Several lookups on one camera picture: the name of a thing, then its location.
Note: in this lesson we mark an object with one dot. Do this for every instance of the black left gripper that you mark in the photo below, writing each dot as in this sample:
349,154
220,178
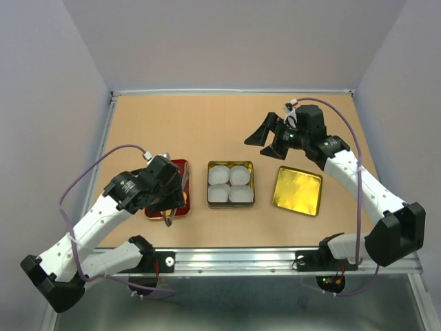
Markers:
176,197

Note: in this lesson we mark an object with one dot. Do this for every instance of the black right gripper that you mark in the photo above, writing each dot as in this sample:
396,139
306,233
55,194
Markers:
259,136

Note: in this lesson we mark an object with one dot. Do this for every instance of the metal tongs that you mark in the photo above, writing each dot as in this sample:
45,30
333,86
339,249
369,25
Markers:
168,219

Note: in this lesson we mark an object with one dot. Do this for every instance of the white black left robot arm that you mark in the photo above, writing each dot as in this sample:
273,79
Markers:
64,272

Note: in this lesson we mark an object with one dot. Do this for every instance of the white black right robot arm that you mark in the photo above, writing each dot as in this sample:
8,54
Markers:
398,226

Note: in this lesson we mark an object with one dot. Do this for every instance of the red rectangular tray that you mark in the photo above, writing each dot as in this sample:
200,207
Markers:
181,212

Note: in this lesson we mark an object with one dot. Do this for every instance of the white paper cup back right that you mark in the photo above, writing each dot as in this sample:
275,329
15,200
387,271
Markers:
239,175

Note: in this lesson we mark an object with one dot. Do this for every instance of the white paper cup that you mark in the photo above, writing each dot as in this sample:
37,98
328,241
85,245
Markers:
241,194
218,174
239,175
218,193

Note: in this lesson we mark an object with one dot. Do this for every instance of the white paper cup front left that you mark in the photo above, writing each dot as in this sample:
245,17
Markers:
218,193

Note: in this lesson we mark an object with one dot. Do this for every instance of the white paper cup back left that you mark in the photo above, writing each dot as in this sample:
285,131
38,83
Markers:
218,174

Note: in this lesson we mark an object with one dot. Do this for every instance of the gold square tin box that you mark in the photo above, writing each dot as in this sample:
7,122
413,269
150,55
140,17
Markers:
230,184

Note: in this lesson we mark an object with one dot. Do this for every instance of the white paper cup front right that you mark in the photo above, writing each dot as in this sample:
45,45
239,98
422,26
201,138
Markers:
241,194

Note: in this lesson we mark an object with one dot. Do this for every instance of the gold tin lid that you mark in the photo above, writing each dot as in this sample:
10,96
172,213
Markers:
298,191

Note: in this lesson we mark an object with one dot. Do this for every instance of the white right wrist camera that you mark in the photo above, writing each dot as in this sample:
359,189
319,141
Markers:
290,110

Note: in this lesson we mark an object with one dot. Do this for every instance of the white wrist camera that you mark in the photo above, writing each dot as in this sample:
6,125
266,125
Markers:
290,110
165,155

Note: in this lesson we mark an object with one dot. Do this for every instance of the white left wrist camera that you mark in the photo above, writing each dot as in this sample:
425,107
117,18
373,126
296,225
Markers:
165,155

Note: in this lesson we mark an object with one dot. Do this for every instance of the aluminium table edge rail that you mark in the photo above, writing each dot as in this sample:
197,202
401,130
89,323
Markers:
224,91

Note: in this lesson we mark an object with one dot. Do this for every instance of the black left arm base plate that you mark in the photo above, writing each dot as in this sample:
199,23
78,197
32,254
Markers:
162,261

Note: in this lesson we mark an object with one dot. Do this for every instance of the aluminium front rail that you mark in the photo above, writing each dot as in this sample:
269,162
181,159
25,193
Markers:
247,262

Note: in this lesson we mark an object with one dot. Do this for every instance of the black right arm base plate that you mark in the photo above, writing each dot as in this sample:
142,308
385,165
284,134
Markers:
310,262

